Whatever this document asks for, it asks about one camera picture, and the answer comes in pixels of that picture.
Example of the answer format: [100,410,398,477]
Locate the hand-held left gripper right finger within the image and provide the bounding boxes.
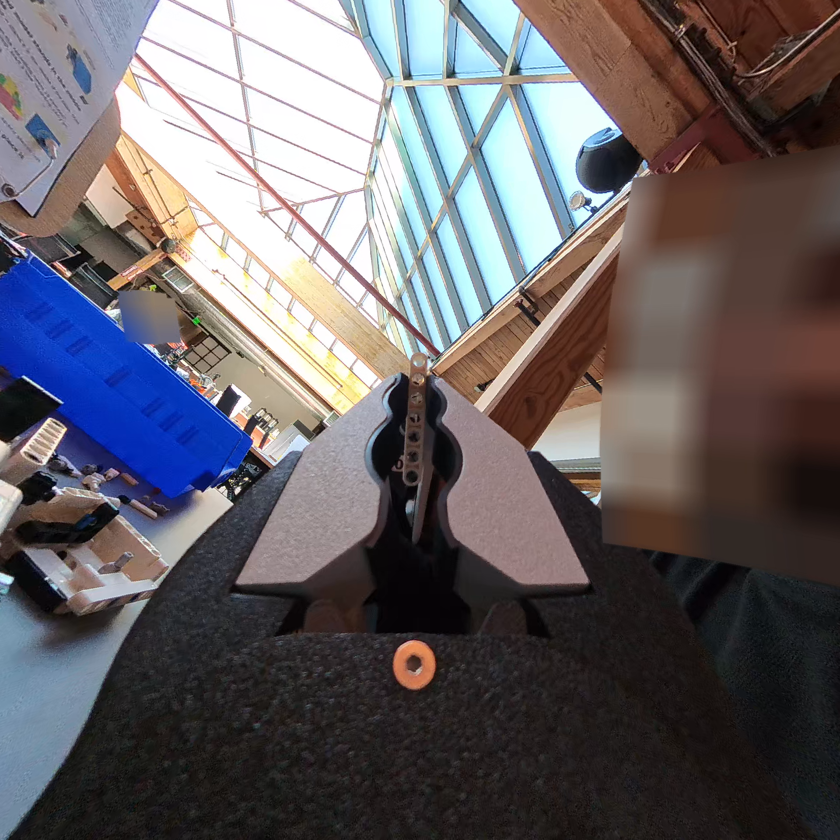
[428,377,590,634]

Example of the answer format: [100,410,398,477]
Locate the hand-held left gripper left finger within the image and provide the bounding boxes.
[234,374,413,632]

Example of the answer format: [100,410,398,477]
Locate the thin lego technic beam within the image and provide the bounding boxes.
[402,352,432,546]

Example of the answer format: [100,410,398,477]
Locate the lego truck model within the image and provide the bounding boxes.
[0,416,170,618]

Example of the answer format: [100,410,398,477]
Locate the scattered small lego pieces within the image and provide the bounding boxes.
[46,453,172,521]

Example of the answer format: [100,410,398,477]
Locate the blue plastic bin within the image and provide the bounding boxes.
[0,252,254,500]

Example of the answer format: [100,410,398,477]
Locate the red ceiling pipe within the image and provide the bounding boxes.
[131,54,442,358]

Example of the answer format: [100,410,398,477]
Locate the black dome fixture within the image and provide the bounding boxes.
[575,128,644,194]

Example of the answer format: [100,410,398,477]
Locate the printed instruction sheet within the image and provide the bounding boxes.
[0,0,158,217]

